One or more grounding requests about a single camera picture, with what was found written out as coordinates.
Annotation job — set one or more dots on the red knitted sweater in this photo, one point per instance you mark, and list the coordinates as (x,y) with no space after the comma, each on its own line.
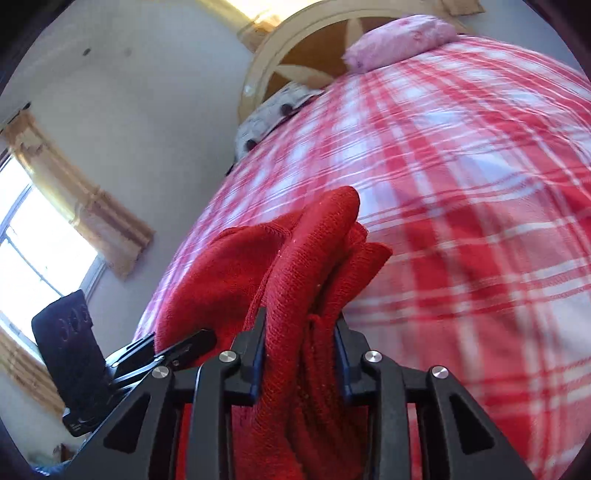
(300,277)

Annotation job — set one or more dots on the cream wooden headboard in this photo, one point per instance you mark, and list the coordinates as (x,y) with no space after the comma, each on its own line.
(258,69)

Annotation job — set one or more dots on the side window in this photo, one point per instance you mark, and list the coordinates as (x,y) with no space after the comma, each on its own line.
(37,240)

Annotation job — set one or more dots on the beige floral curtain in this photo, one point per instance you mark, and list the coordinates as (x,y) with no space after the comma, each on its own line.
(258,23)
(27,369)
(461,5)
(92,207)

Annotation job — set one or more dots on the grey patterned pillow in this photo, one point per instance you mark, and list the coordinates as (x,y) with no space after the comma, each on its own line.
(272,115)

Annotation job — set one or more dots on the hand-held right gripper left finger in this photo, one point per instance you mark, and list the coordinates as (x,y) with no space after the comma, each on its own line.
(254,360)

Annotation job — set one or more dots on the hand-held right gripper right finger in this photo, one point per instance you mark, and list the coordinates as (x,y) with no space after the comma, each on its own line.
(348,364)

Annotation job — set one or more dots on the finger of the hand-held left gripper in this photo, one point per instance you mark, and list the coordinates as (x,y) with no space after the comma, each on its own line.
(134,353)
(189,348)

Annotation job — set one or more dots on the pink floral pillow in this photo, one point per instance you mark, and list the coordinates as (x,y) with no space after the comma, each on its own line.
(397,39)

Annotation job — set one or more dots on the red plaid bed sheet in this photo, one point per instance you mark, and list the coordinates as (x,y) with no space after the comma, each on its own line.
(485,230)

